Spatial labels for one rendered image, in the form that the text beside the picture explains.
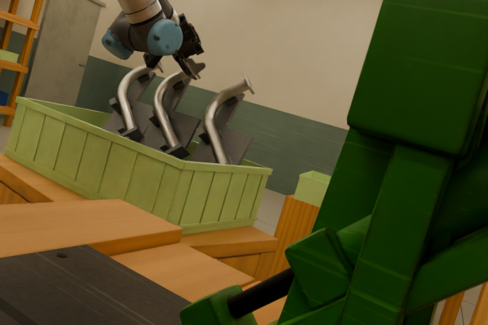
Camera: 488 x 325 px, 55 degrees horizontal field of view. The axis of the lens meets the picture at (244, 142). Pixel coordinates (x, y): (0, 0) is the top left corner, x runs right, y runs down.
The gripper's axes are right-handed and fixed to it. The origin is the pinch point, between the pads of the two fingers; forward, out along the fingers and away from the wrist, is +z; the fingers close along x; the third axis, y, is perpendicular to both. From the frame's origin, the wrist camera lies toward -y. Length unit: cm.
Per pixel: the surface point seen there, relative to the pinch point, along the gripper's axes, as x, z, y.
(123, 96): 4.2, 2.2, -22.7
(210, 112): -16.9, -0.4, 1.5
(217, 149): -29.2, -1.9, 0.3
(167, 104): -4.6, 3.8, -10.7
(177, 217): -48, -15, -11
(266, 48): 390, 500, 35
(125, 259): -68, -54, -5
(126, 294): -76, -65, 0
